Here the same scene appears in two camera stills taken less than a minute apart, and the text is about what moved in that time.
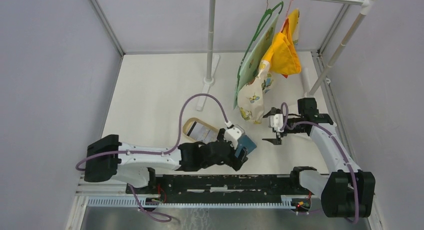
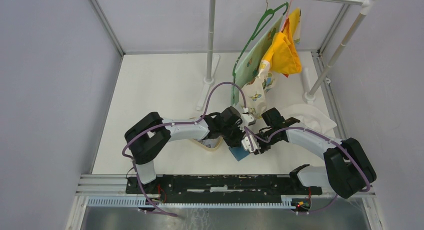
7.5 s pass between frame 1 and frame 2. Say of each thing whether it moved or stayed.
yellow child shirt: stayed
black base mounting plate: stayed
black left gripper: moved
